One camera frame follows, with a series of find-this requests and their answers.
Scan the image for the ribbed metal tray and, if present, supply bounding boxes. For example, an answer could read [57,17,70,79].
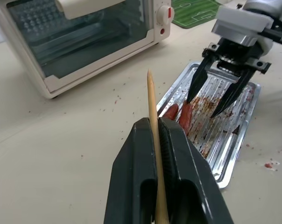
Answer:
[156,61,262,189]

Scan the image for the wooden skewer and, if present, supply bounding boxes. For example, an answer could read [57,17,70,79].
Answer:
[147,68,171,224]

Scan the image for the red sausage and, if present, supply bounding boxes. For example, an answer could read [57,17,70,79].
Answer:
[178,102,193,136]
[163,104,179,122]

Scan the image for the green football field mat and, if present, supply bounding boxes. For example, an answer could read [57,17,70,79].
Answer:
[171,0,229,29]

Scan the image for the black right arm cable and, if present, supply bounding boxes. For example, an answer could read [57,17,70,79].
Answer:
[262,17,282,49]

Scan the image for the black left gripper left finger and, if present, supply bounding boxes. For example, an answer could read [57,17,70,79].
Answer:
[103,118,159,224]

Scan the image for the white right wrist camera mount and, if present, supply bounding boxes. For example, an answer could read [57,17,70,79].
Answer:
[212,4,275,56]

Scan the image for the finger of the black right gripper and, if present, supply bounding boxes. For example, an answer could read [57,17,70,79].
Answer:
[186,57,218,105]
[210,66,257,119]

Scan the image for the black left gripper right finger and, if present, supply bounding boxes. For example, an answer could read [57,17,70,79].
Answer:
[157,117,235,224]

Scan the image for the cream toaster oven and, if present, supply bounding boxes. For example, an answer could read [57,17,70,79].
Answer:
[0,0,172,100]

